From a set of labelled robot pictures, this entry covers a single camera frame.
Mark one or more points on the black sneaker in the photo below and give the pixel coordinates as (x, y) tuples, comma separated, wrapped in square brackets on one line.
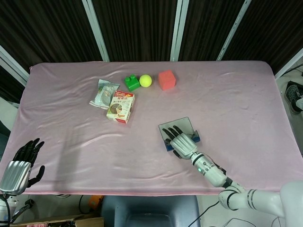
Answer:
[(293, 94)]

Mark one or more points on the cardboard box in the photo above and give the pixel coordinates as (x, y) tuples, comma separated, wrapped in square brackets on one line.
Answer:
[(59, 221)]

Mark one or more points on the yellow tennis ball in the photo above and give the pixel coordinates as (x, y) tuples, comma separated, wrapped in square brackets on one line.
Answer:
[(145, 81)]

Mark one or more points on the orange object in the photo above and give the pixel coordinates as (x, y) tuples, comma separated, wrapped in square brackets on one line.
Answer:
[(94, 203)]

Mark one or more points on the dark pleated curtain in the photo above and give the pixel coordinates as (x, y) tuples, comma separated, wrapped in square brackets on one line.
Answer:
[(142, 23)]

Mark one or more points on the pink tablecloth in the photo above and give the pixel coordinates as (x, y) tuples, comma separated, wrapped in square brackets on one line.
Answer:
[(71, 106)]

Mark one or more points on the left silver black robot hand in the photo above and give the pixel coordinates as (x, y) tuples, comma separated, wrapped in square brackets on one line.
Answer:
[(16, 172)]

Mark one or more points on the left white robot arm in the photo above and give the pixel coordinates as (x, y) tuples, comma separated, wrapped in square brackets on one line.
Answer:
[(2, 211)]

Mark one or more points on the blue grey chair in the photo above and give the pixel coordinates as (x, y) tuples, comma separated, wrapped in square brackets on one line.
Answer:
[(151, 210)]

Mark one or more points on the green toy brick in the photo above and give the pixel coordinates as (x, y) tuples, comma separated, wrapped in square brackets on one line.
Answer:
[(131, 84)]

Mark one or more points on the biscuit box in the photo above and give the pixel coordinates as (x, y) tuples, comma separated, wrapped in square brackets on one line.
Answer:
[(120, 107)]

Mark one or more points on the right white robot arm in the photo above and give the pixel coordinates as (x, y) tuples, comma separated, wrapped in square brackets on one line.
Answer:
[(213, 175)]

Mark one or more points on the white frame post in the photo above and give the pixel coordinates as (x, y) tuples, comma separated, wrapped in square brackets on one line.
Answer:
[(11, 63), (178, 30), (97, 33), (290, 62), (233, 30)]

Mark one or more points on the red foam cube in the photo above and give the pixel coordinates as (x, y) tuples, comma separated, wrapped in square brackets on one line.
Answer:
[(166, 80)]

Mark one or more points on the crumpled snack bag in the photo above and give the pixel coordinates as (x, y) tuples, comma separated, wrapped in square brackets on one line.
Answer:
[(104, 93)]

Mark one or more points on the blue glasses case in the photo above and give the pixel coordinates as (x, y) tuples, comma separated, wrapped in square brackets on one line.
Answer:
[(184, 124)]

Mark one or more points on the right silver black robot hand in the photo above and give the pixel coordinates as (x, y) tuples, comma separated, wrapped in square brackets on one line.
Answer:
[(183, 144)]

